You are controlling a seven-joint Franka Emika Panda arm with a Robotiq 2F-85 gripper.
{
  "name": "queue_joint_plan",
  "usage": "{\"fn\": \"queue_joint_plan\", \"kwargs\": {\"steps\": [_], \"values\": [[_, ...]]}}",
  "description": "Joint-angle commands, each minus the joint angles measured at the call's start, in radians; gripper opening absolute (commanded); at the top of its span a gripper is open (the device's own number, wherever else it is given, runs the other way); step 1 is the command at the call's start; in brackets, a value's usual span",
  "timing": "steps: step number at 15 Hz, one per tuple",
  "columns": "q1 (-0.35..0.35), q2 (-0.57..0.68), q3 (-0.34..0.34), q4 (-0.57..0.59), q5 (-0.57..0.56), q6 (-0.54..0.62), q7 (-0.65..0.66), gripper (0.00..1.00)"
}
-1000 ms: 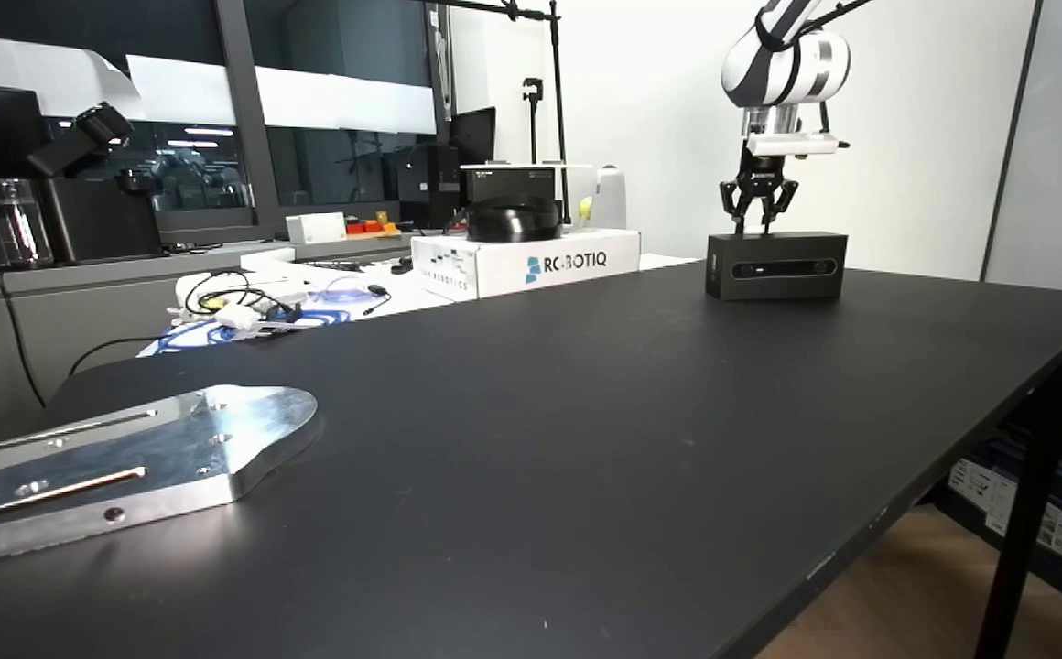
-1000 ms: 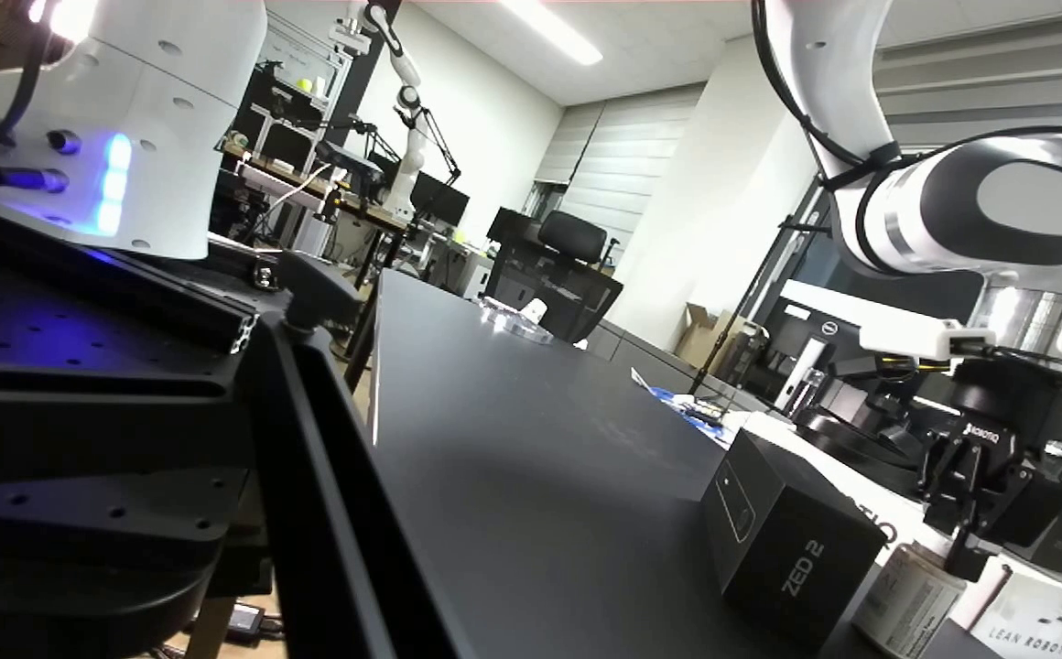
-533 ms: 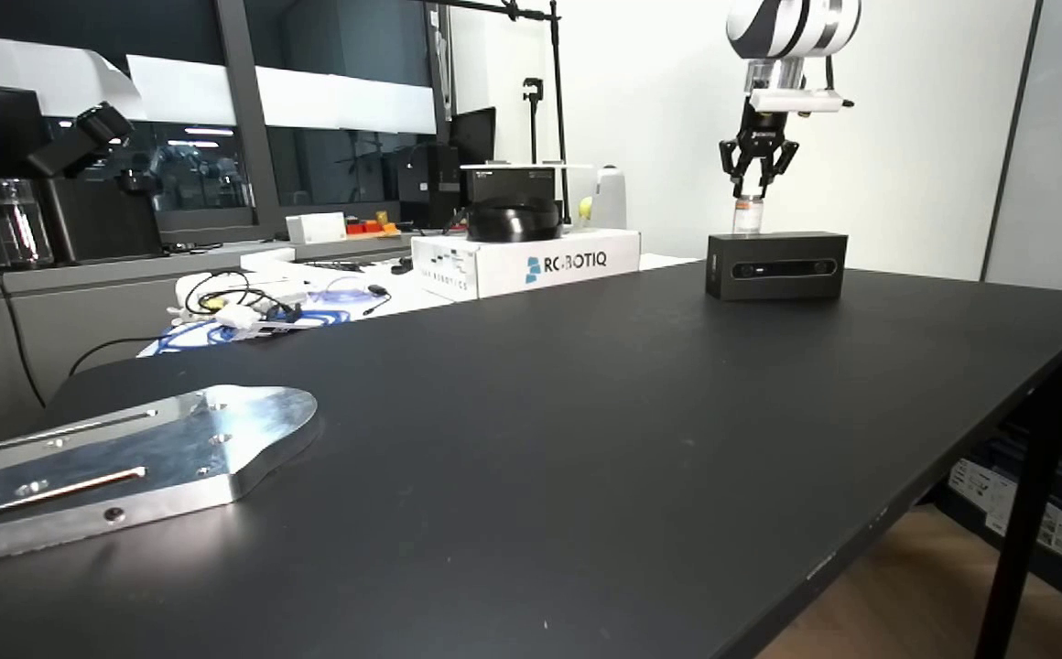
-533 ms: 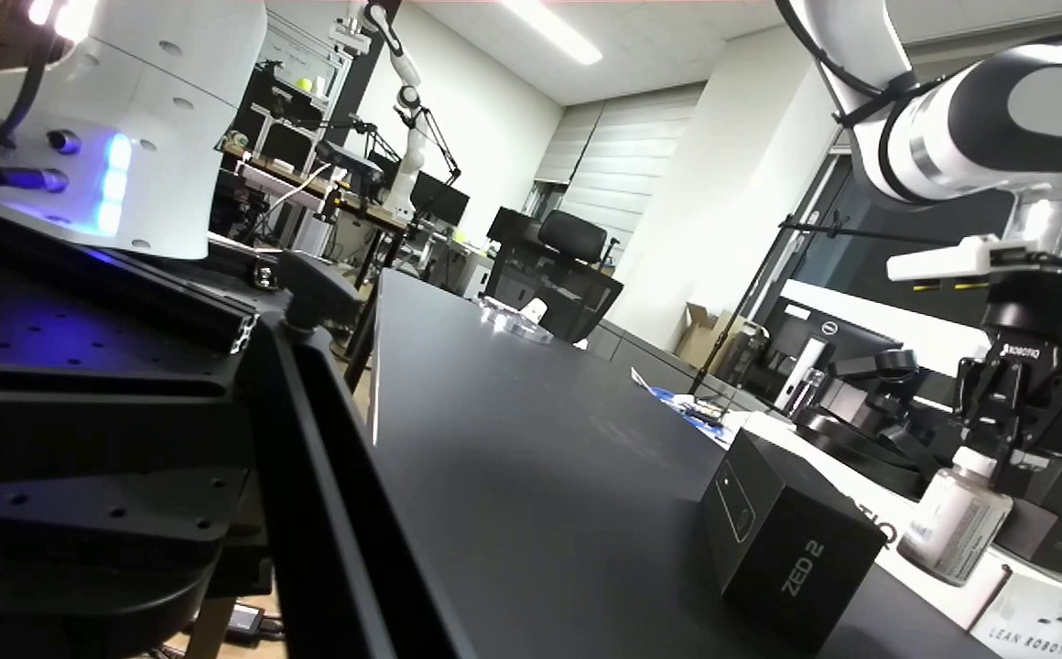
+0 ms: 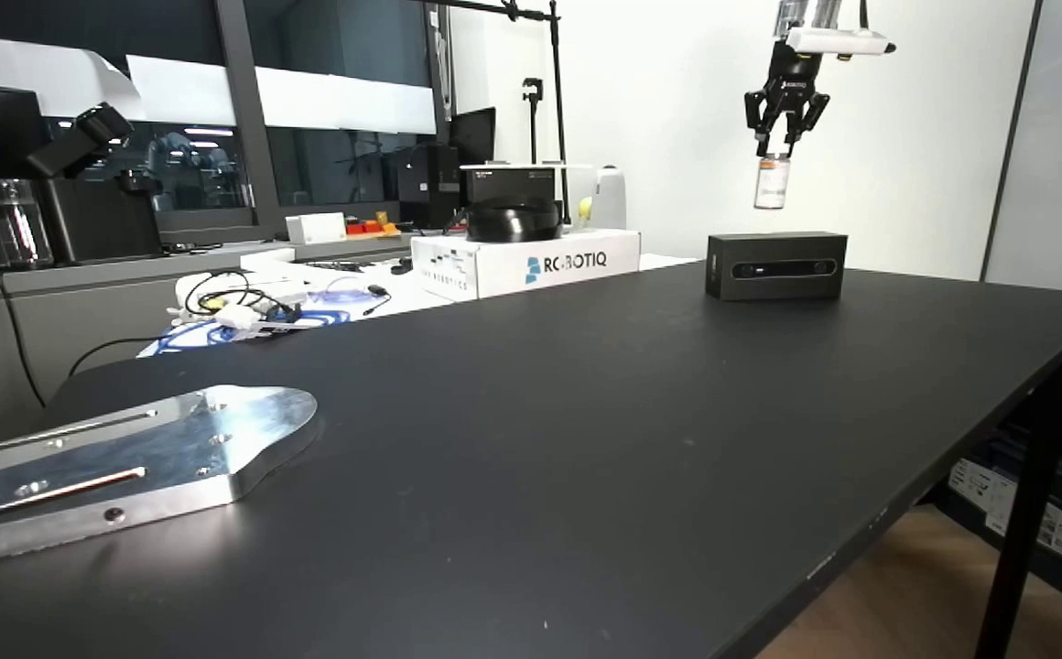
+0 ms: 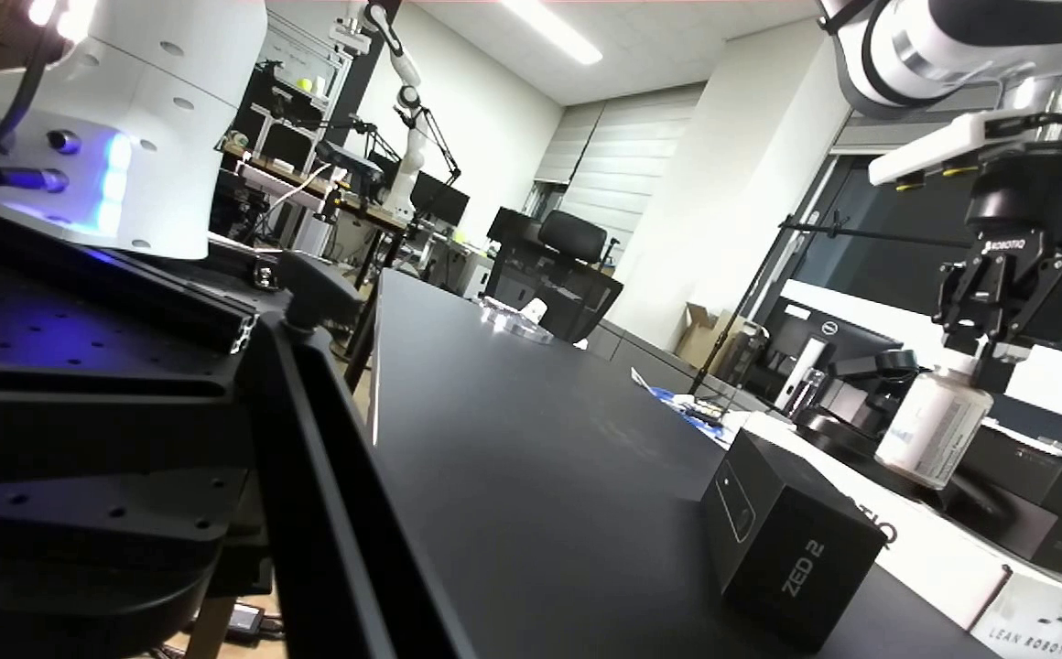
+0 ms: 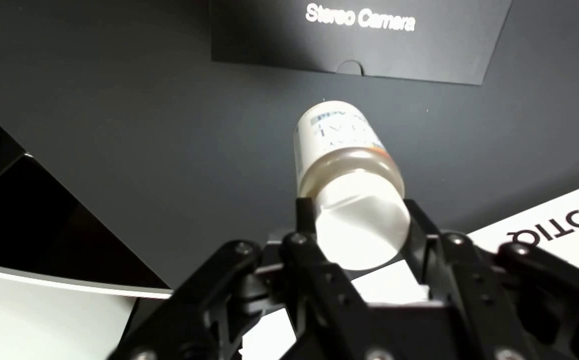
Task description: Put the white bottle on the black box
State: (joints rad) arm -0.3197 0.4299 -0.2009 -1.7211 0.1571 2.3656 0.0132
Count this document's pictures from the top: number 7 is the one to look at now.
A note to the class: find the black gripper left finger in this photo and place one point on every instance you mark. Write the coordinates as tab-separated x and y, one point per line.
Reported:
315	293

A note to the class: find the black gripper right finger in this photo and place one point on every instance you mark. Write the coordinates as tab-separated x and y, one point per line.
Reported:
465	286

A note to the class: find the white pill bottle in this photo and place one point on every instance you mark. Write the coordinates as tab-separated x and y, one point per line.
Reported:
351	186

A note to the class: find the white curved-edge panel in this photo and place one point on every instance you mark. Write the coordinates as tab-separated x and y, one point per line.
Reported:
30	320

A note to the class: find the black stereo camera box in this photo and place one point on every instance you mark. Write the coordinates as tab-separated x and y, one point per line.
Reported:
369	40

